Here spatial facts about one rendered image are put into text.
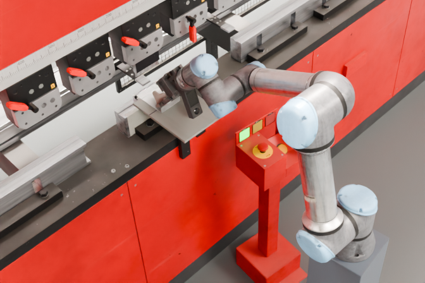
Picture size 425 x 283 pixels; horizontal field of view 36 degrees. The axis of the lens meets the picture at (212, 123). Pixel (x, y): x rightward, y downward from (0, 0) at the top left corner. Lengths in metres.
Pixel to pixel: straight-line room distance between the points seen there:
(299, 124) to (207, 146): 0.90
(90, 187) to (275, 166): 0.65
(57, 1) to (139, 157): 0.66
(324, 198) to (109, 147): 0.84
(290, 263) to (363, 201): 1.00
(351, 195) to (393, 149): 1.58
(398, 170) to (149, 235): 1.43
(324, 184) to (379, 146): 1.78
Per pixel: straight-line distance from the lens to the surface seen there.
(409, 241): 3.16
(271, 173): 2.35
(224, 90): 1.94
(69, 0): 1.87
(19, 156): 2.34
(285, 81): 1.85
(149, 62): 2.22
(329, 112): 1.63
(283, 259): 2.87
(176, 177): 2.42
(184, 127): 2.14
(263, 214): 2.67
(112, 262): 2.46
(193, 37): 2.21
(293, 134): 1.63
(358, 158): 3.44
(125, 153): 2.26
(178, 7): 2.16
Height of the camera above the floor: 2.50
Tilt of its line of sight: 44 degrees down
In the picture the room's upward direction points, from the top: 3 degrees counter-clockwise
